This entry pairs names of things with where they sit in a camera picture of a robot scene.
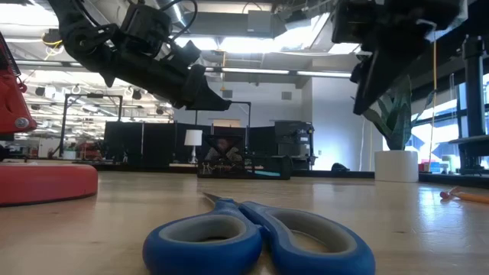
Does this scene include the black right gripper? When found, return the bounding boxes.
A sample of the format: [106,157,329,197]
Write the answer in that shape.
[350,0,469,116]

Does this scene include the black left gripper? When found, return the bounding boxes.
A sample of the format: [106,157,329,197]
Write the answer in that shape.
[108,37,233,112]

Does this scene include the yellow pencil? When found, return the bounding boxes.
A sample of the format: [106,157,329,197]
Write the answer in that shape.
[439,189,489,205]

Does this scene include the blue-handled scissors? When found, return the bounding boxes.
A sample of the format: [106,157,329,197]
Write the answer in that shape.
[142,192,376,275]

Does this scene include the black mesh desk organizer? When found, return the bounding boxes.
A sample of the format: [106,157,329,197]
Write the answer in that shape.
[196,133,293,181]

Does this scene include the white table lamp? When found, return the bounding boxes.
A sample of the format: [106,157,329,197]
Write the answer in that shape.
[183,128,204,164]

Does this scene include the person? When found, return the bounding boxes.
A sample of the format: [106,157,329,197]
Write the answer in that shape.
[212,137,241,163]

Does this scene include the ceiling light bar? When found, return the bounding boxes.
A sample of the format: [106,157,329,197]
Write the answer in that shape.
[15,60,352,79]

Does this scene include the green plant in white pot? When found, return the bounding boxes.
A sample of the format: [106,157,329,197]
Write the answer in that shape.
[361,74,436,183]

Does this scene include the black cabinet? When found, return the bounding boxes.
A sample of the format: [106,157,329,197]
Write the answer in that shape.
[274,120,316,171]

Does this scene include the red machine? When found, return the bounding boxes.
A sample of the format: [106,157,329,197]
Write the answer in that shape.
[76,141,102,160]

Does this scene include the red desk lamp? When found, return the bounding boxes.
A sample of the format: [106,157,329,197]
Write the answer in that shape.
[0,32,99,207]

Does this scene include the black rig frame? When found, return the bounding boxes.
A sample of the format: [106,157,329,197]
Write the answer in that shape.
[195,99,252,154]
[58,92,124,158]

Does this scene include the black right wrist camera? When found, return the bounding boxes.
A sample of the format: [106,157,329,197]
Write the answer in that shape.
[331,0,385,45]

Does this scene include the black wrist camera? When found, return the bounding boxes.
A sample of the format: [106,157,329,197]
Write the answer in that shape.
[331,0,385,45]
[120,2,173,53]

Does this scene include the black partition wall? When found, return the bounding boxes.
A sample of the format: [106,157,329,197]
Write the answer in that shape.
[103,121,276,169]

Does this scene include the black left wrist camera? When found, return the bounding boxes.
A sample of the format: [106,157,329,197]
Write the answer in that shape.
[120,2,173,53]

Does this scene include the black support post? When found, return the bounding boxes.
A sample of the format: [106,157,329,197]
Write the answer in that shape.
[460,36,489,176]

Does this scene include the black aluminium table frame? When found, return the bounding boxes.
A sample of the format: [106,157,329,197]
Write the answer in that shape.
[72,160,489,189]

